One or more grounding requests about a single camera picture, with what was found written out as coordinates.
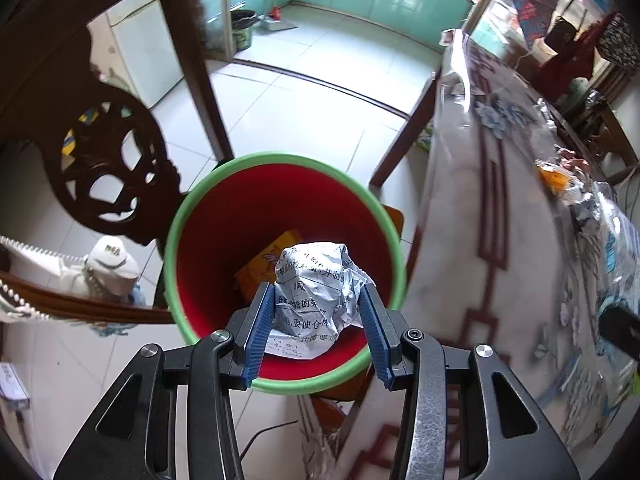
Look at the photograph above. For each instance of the blue-white crumpled paper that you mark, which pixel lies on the blue-white crumpled paper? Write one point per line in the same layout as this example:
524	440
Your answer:
587	210

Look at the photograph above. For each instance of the table with patterned cover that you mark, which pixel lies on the table with patterned cover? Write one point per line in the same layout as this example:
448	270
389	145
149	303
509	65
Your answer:
475	260

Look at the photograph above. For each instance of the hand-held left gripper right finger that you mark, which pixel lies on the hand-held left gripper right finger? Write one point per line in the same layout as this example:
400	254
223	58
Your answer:
377	335

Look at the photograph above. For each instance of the white cap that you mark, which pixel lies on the white cap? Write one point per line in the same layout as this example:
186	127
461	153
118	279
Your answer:
112	260

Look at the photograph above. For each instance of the brown crumpled paper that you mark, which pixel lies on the brown crumpled paper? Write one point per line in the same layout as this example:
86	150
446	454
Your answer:
575	160

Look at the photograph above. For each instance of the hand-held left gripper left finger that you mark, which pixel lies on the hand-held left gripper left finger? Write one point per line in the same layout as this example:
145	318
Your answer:
257	330

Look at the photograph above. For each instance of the red garment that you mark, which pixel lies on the red garment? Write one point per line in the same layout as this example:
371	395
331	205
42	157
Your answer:
585	50

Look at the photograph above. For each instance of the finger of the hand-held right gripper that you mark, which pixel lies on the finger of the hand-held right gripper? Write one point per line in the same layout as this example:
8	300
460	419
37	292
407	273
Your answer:
622	332

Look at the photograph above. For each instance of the orange plastic wrapper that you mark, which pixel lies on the orange plastic wrapper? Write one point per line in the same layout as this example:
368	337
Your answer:
552	177

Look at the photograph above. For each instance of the orange juice carton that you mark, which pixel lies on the orange juice carton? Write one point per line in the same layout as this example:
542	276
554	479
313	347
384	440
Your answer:
260	270

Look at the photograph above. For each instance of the black white printed bag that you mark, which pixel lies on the black white printed bag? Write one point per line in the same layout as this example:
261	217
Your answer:
620	45

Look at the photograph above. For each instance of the white dustpan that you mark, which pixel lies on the white dustpan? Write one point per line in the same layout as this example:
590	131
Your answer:
277	22

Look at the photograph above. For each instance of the wooden table leg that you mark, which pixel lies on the wooden table leg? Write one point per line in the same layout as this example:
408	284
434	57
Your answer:
405	130

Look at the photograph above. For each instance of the brown wooden chair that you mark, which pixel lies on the brown wooden chair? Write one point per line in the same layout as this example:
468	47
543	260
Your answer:
612	125

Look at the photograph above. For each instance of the black hanging bag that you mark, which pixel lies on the black hanging bag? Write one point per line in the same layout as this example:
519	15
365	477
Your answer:
560	35

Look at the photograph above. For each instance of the dark kitchen waste bin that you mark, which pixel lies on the dark kitchen waste bin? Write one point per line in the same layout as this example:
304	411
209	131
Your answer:
243	27

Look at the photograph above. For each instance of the red bin with green rim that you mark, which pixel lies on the red bin with green rim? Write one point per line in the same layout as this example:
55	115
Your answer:
300	200

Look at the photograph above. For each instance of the white refrigerator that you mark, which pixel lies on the white refrigerator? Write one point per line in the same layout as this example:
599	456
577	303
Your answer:
145	55

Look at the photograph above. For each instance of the carved dark wooden chair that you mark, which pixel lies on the carved dark wooden chair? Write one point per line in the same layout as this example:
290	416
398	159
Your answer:
120	160

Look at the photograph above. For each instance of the white printed paper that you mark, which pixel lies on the white printed paper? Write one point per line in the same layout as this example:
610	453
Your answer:
315	290

